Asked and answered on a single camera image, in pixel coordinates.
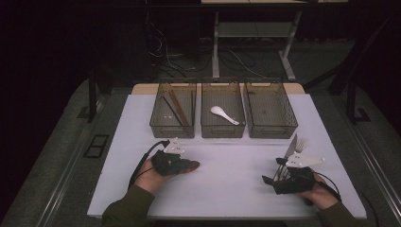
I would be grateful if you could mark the black metal stand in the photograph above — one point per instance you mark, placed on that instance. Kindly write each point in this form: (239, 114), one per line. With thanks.
(92, 94)
(353, 94)

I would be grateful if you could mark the person's left hand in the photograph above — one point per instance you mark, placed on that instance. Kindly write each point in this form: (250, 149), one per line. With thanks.
(148, 179)

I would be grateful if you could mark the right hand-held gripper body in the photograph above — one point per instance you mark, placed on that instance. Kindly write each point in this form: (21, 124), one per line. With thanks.
(296, 183)

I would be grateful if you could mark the person's right hand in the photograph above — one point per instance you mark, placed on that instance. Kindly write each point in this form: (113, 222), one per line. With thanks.
(320, 195)

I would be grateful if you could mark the brown wooden spoon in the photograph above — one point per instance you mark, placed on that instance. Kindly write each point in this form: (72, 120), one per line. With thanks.
(194, 166)

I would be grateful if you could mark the metal fork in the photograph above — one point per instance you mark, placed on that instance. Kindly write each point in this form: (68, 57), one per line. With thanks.
(301, 145)

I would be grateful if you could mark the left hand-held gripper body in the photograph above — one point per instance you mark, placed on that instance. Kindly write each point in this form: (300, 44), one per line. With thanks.
(168, 164)

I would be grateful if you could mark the white table cover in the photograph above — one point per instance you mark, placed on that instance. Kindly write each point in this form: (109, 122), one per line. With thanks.
(227, 183)

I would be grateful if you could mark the smoky clear plastic bin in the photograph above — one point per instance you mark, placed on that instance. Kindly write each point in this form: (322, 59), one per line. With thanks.
(271, 107)
(227, 97)
(160, 116)

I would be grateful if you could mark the white metal desk frame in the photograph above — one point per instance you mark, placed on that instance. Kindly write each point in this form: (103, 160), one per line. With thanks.
(252, 30)

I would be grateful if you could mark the white ceramic spoon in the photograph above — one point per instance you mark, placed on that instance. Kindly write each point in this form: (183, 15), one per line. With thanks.
(217, 111)

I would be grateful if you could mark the black chopstick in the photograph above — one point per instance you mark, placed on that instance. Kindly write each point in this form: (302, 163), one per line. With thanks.
(172, 110)

